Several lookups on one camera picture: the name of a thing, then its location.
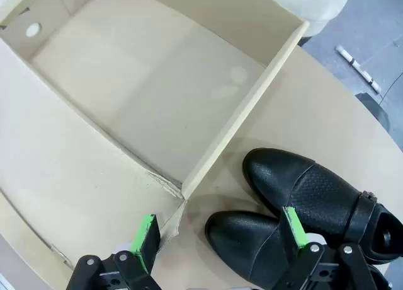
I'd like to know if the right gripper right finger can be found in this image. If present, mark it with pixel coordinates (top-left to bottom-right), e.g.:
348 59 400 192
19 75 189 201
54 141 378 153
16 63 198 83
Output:
273 206 378 290

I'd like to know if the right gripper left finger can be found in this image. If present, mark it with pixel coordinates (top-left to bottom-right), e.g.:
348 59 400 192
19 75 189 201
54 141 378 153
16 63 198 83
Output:
67 213 162 290

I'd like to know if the black leather buckle shoe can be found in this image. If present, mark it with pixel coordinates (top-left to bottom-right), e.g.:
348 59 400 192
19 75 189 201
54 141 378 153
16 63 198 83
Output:
204 210 393 290
242 148 403 265

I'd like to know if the brown cardboard shoe box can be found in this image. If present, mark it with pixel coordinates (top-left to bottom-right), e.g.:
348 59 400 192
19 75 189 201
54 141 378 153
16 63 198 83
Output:
0 0 311 269

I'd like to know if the white tube with black bands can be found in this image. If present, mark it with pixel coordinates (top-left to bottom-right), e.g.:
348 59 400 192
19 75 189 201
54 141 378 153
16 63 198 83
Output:
335 45 382 94

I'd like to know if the person's grey sweater torso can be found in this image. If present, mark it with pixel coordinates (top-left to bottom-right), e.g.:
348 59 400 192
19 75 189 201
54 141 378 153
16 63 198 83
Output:
254 0 353 37

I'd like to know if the thin black floor cable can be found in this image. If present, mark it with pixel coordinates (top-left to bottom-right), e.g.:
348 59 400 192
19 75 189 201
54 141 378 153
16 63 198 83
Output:
379 72 403 98

